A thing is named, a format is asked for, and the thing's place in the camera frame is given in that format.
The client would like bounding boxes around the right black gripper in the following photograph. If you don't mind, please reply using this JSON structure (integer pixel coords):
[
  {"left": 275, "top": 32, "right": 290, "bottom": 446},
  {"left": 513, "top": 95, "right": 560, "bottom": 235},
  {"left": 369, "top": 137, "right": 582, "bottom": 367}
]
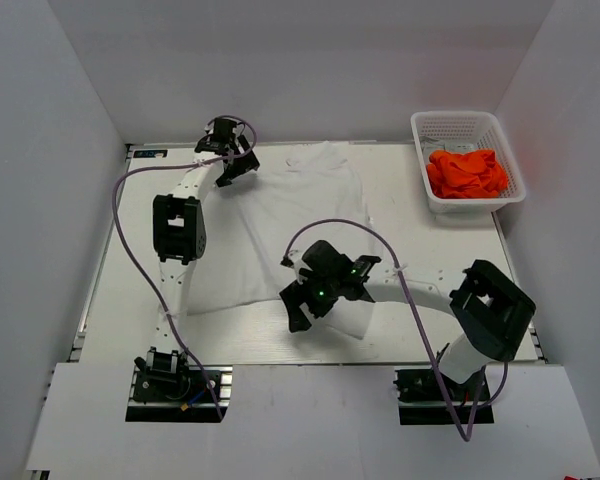
[{"left": 281, "top": 268, "right": 342, "bottom": 332}]

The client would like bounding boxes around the white t shirt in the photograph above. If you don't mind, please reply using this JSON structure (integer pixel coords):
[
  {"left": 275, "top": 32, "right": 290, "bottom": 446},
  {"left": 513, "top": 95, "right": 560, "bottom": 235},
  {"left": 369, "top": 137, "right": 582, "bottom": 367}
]
[{"left": 188, "top": 142, "right": 383, "bottom": 315}]

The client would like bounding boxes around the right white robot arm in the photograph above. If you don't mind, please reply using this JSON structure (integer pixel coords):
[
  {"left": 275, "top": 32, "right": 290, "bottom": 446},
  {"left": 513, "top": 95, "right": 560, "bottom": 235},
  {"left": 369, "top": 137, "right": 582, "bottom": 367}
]
[{"left": 280, "top": 240, "right": 536, "bottom": 399}]

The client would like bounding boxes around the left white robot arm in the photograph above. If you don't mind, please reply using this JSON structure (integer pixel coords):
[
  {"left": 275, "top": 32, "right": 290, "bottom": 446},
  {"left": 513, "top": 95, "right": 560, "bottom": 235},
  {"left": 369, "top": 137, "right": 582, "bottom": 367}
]
[{"left": 136, "top": 115, "right": 259, "bottom": 399}]

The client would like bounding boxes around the blue table label sticker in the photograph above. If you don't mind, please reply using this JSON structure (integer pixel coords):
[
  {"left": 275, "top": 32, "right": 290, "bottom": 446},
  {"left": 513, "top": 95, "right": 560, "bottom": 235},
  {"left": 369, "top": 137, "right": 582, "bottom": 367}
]
[{"left": 133, "top": 149, "right": 168, "bottom": 158}]

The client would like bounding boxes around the white plastic basket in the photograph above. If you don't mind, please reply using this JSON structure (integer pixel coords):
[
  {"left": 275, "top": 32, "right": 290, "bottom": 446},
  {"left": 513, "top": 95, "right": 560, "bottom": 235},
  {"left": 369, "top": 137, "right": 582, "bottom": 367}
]
[{"left": 411, "top": 111, "right": 526, "bottom": 214}]

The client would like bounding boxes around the orange t shirt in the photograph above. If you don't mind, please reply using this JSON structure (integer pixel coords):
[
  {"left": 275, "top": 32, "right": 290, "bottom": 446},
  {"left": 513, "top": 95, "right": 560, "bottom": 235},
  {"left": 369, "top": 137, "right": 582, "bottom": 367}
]
[{"left": 426, "top": 149, "right": 509, "bottom": 199}]

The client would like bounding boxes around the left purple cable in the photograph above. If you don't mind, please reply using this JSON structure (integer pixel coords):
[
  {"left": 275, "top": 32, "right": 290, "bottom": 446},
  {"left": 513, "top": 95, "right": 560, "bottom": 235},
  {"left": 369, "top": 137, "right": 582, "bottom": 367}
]
[{"left": 111, "top": 115, "right": 259, "bottom": 421}]

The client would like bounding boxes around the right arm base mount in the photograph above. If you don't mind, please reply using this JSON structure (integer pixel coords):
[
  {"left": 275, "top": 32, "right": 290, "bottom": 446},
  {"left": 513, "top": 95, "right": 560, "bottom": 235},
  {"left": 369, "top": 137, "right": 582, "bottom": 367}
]
[{"left": 393, "top": 368, "right": 480, "bottom": 426}]

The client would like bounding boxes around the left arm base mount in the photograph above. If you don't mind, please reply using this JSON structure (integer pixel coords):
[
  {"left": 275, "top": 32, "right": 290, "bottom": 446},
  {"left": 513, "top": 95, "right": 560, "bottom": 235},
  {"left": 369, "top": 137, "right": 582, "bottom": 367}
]
[{"left": 125, "top": 367, "right": 221, "bottom": 424}]

